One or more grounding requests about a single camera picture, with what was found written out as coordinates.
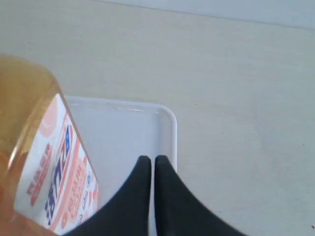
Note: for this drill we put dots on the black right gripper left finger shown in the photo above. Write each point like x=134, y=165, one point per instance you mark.
x=126, y=213

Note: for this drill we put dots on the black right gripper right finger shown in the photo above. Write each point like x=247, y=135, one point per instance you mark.
x=178, y=212

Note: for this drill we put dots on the orange soap pump bottle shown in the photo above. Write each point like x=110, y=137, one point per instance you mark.
x=47, y=184

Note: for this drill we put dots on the white rectangular plastic tray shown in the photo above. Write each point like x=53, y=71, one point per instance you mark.
x=115, y=133

